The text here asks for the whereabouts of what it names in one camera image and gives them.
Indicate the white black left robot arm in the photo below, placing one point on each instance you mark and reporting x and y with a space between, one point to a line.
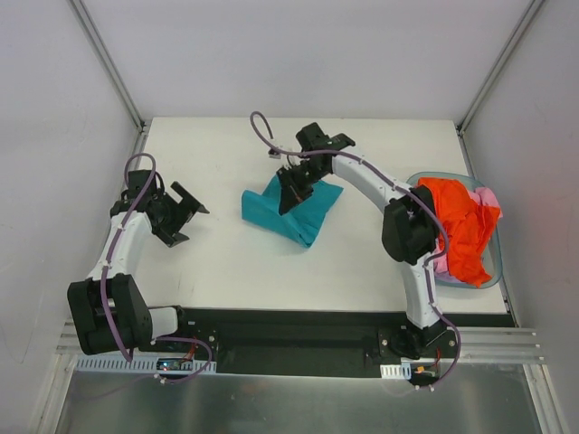
107 308

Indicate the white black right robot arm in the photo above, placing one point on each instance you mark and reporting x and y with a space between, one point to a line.
410 228

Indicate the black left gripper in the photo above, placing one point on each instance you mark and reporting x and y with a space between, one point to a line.
179 217

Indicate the orange t shirt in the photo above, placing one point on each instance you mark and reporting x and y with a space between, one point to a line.
466 226

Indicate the teal t shirt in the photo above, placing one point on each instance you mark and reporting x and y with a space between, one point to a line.
302 224

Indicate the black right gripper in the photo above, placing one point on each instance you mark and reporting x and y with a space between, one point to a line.
294 184

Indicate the right aluminium corner post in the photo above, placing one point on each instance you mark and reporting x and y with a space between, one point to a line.
515 38

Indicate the pink t shirt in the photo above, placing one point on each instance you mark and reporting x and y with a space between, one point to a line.
486 196

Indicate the small white cable duct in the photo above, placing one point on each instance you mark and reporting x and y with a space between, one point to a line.
402 371

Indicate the aluminium front frame rail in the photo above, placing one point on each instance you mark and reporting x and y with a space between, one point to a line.
497 346

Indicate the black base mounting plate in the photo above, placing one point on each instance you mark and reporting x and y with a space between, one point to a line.
340 363

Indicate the aluminium corner post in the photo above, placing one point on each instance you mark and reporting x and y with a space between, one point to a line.
98 45
515 38

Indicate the left aluminium corner post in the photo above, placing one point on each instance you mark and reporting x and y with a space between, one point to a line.
98 45

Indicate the white slotted cable duct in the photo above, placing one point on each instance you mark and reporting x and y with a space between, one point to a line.
142 364

